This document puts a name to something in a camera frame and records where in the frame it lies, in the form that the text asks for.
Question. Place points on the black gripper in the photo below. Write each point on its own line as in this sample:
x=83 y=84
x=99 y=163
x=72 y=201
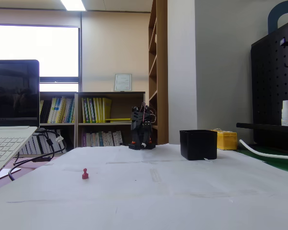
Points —
x=146 y=130

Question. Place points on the small red object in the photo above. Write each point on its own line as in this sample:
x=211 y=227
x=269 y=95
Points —
x=85 y=174

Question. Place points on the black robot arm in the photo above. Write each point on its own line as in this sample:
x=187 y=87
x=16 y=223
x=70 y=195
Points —
x=135 y=115

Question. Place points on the black square cup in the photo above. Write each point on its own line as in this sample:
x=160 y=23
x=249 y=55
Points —
x=198 y=145

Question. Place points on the yellow cardboard box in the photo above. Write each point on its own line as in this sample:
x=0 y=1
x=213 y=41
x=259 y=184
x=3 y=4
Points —
x=228 y=141

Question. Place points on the flat yellow book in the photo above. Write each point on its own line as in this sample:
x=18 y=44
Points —
x=120 y=119

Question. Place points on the low dark wooden bookshelf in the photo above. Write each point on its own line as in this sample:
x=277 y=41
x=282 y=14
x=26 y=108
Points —
x=58 y=124
x=120 y=105

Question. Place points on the wide yellow binder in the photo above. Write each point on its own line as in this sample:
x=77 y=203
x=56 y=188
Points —
x=107 y=107

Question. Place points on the framed certificate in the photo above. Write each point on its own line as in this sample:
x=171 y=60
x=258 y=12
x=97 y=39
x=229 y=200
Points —
x=123 y=82

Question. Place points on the tall brown wooden bookshelf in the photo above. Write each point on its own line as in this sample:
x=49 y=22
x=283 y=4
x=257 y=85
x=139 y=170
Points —
x=162 y=72

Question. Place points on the white laptop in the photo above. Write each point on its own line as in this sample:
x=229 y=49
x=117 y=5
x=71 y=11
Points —
x=14 y=95

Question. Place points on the green desk mat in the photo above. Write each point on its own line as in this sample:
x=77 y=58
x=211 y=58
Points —
x=278 y=163

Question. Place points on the black pegboard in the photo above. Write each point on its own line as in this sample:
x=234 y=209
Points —
x=268 y=83

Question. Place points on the white card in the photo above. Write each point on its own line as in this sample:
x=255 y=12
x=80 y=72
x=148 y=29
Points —
x=7 y=173

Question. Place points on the white plastic bottle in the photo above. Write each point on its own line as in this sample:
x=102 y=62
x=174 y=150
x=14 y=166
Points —
x=286 y=115

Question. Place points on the ceiling light panel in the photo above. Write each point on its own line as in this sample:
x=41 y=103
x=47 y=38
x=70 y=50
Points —
x=73 y=4

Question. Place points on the dark teal arched board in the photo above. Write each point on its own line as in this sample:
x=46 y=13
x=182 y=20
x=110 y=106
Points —
x=273 y=16

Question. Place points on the black shelf rail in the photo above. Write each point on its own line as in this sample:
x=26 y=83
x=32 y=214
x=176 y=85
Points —
x=259 y=126

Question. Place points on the window with dark frame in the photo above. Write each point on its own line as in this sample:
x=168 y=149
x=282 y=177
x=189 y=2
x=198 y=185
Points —
x=36 y=50

